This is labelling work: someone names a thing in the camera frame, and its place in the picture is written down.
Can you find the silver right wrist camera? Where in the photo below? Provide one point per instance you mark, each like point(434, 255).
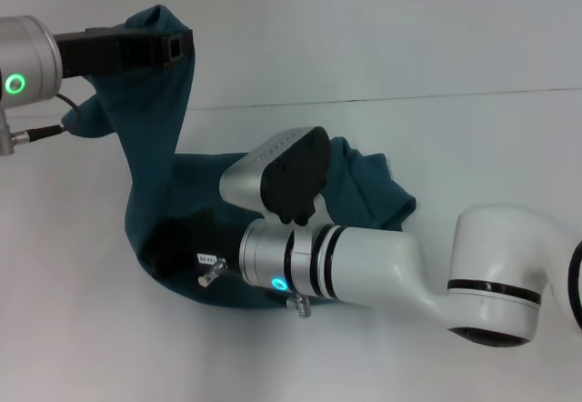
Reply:
point(282, 174)

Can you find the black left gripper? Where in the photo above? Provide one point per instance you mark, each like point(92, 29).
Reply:
point(109, 52)

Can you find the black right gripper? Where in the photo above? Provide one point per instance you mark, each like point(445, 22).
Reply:
point(195, 243)

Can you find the teal t-shirt with FREE print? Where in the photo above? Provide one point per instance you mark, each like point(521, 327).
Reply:
point(150, 170)

